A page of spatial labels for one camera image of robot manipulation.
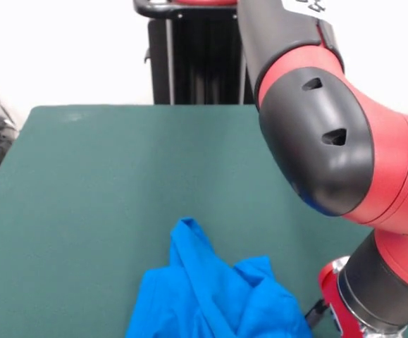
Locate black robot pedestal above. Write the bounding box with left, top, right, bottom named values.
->
left=132, top=0, right=261, bottom=106

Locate dark green tablecloth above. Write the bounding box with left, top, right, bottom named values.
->
left=0, top=104, right=408, bottom=338

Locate blue printed t-shirt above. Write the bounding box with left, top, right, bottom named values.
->
left=125, top=216, right=314, bottom=338

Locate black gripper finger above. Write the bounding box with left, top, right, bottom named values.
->
left=304, top=298, right=329, bottom=327

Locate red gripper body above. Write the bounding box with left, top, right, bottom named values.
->
left=317, top=259, right=366, bottom=338

